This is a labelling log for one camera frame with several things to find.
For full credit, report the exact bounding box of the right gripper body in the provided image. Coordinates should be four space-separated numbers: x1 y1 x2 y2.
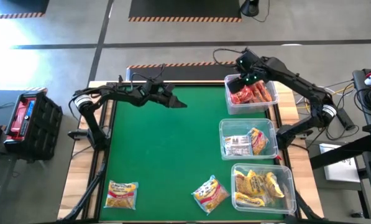
239 63 270 86

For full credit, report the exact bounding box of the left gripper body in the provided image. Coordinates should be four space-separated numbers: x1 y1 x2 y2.
145 82 176 108

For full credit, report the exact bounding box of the blue-edged Maruchan noodle pack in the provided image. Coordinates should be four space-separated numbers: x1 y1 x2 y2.
103 179 139 210
247 127 270 156
191 174 230 215
223 134 253 157

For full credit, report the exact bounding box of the clear plastic bin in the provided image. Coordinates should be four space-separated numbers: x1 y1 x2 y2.
230 163 297 215
218 118 279 161
224 73 279 115

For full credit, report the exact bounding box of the green table mat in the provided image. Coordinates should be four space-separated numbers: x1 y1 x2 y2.
98 84 286 222

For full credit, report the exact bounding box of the black round stand base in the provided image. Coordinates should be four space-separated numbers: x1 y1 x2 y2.
239 0 260 17

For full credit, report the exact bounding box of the black power brick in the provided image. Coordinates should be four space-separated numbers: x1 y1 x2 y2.
336 107 356 131

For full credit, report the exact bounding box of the black diagonal bar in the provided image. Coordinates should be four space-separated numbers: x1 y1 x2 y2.
309 134 371 171

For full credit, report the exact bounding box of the dark grey side desk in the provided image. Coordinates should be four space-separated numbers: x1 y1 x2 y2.
352 68 371 206

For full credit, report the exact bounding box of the white box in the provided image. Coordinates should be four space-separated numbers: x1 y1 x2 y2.
318 142 362 184

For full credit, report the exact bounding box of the red and black tool box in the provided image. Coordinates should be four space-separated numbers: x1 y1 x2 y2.
4 91 64 162

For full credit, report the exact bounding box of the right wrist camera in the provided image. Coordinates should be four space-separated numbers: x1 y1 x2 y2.
236 49 261 73

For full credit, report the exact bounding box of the black aluminium frame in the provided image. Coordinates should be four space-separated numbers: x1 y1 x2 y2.
60 74 324 224

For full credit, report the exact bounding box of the thin black stand cable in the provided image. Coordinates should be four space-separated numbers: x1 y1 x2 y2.
252 0 271 23

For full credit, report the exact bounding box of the white cable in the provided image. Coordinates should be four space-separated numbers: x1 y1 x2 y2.
296 85 338 103

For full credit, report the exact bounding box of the yellow cable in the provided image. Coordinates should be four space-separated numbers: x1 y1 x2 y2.
296 84 354 110

